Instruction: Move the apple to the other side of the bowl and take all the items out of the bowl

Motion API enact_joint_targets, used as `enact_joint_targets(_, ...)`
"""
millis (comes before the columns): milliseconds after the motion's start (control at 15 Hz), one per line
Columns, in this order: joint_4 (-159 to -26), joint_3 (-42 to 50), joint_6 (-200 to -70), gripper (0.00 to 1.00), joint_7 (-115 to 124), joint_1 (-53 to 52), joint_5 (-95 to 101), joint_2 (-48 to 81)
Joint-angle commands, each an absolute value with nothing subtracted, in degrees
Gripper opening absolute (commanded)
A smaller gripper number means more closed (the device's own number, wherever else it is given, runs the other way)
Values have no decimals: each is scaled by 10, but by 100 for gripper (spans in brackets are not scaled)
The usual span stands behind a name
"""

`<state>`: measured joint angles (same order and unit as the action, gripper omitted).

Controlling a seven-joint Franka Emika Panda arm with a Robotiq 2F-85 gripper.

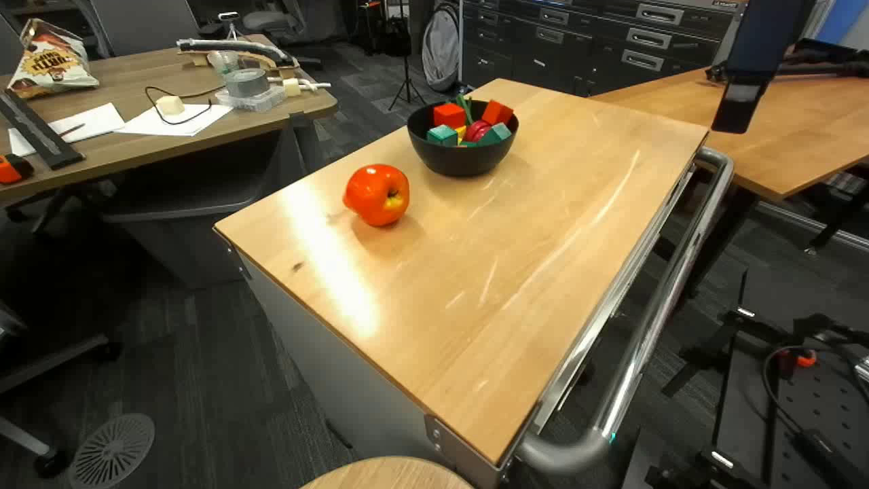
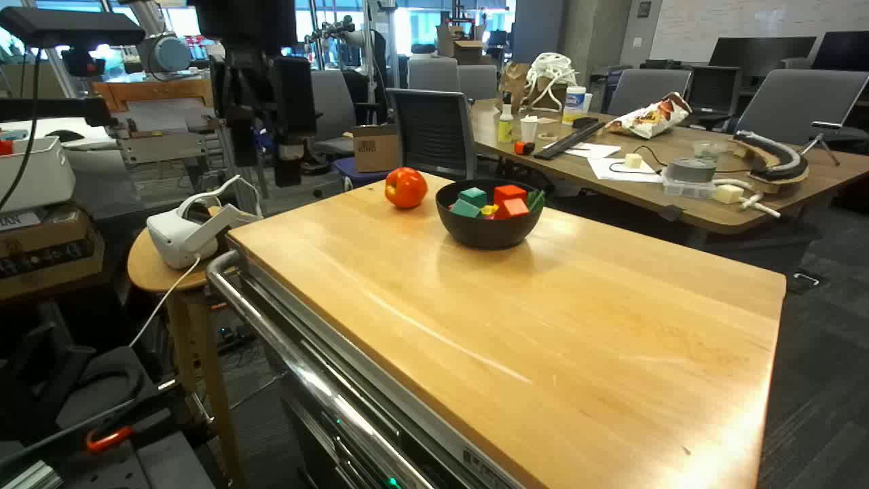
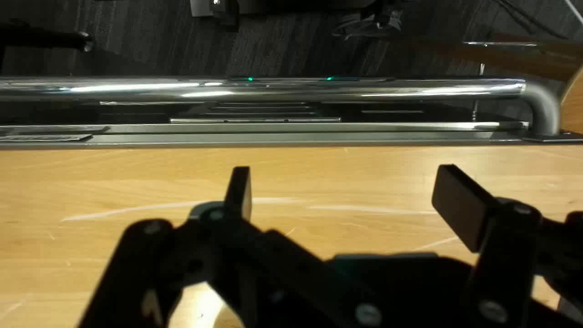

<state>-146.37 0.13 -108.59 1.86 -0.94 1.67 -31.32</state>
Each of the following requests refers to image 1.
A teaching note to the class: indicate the red plastic apple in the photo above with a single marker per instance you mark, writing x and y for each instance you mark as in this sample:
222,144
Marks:
379,192

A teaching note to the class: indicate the magenta toy radish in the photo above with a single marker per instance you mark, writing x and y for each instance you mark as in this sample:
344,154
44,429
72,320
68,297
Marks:
477,131

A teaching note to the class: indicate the orange-red wooden cube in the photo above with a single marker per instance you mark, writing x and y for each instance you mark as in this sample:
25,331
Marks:
450,115

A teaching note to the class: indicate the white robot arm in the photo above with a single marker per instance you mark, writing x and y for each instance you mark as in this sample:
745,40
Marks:
765,32

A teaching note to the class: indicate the black bowl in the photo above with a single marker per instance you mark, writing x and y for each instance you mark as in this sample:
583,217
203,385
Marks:
461,157

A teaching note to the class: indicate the white metal cart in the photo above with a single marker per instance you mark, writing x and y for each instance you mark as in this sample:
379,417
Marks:
438,336

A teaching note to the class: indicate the green wooden block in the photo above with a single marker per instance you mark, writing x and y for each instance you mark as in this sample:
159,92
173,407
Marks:
442,134

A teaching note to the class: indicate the orange-red wooden block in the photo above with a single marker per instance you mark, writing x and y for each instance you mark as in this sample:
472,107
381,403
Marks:
496,112

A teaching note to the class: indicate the round wooden stool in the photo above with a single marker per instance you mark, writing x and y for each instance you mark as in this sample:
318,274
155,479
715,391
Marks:
390,474

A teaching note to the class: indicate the grey drawer cabinet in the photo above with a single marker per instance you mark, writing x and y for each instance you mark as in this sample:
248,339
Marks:
590,46

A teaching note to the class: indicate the white paper sheets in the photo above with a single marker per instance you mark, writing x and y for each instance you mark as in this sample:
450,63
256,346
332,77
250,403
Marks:
177,120

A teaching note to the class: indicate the wooden office desk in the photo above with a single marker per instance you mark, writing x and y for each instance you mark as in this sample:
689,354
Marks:
116,125

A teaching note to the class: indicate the black tripod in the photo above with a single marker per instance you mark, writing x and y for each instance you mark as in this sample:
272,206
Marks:
791,406

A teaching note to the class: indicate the wooden side table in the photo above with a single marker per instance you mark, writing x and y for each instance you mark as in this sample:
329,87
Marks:
803,131

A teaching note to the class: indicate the black keyboard bar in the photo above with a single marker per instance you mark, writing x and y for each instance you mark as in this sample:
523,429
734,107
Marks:
37,131

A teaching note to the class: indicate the snack chip bag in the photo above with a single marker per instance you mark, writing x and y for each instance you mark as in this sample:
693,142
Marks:
52,59

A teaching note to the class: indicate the chrome cart handle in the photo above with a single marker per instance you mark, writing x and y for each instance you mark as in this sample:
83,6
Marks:
617,396

